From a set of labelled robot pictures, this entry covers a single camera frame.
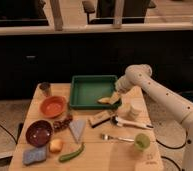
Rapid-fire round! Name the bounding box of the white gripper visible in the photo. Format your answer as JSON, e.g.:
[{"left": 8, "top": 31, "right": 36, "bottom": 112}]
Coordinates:
[{"left": 115, "top": 76, "right": 132, "bottom": 94}]

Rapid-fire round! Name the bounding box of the yellow banana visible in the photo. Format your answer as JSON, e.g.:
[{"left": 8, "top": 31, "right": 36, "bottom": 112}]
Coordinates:
[{"left": 98, "top": 92, "right": 121, "bottom": 105}]

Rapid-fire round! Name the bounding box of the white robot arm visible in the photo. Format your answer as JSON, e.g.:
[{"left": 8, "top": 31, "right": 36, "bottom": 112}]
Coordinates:
[{"left": 115, "top": 64, "right": 193, "bottom": 171}]

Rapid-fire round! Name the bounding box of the green plastic tray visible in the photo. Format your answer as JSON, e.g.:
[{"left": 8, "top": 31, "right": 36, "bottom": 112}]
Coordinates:
[{"left": 69, "top": 75, "right": 121, "bottom": 110}]

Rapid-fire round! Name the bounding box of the white small container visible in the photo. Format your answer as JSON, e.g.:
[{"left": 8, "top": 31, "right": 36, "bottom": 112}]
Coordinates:
[{"left": 128, "top": 101, "right": 142, "bottom": 120}]

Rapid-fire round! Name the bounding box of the wooden block brush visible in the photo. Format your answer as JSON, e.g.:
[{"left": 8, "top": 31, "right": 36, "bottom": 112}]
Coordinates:
[{"left": 88, "top": 111, "right": 111, "bottom": 128}]

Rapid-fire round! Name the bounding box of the silver fork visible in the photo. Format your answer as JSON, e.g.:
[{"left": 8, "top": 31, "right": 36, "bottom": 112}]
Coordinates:
[{"left": 100, "top": 134, "right": 134, "bottom": 142}]

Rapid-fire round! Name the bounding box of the green plastic cup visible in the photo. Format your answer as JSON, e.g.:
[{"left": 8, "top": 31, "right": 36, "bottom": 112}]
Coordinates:
[{"left": 134, "top": 133, "right": 150, "bottom": 151}]

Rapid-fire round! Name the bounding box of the grey triangular wedge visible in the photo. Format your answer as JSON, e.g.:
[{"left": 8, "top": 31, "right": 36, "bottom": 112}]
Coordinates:
[{"left": 69, "top": 119, "right": 86, "bottom": 143}]

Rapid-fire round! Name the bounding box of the orange bowl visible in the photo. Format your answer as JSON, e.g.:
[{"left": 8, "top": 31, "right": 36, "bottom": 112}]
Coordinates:
[{"left": 39, "top": 96, "right": 67, "bottom": 118}]

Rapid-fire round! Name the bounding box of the brown grape bunch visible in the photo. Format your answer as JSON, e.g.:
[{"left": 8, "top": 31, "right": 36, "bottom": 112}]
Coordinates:
[{"left": 53, "top": 115, "right": 73, "bottom": 132}]

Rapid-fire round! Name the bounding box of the small dark metal cup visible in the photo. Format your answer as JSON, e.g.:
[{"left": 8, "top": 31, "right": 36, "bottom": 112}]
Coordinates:
[{"left": 39, "top": 82, "right": 51, "bottom": 97}]

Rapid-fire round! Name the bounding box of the yellow round fruit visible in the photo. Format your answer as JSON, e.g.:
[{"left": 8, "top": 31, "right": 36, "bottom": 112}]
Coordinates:
[{"left": 49, "top": 139, "right": 63, "bottom": 153}]

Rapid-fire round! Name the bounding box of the green chili pepper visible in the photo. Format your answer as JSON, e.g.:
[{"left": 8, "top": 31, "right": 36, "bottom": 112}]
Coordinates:
[{"left": 58, "top": 143, "right": 85, "bottom": 163}]

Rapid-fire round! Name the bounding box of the dark maroon bowl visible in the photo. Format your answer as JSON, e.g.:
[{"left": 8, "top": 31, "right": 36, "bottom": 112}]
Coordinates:
[{"left": 25, "top": 120, "right": 52, "bottom": 147}]

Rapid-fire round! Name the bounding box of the blue sponge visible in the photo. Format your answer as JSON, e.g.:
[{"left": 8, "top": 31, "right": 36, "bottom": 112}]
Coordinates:
[{"left": 22, "top": 146, "right": 47, "bottom": 165}]

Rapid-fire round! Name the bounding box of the white handled brush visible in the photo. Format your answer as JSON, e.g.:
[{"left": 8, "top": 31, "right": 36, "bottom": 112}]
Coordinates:
[{"left": 111, "top": 116, "right": 153, "bottom": 129}]

